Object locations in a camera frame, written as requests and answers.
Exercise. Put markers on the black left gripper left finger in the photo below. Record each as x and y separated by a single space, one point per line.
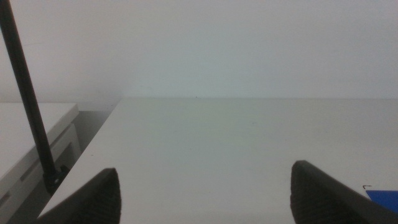
99 202

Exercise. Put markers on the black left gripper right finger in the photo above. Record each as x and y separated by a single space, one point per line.
317 199

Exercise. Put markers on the white side cabinet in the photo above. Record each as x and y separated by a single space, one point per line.
15 137

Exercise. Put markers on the black pole with clamp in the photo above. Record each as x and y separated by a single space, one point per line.
26 90

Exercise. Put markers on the blue rectangular mat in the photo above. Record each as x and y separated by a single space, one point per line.
385 199

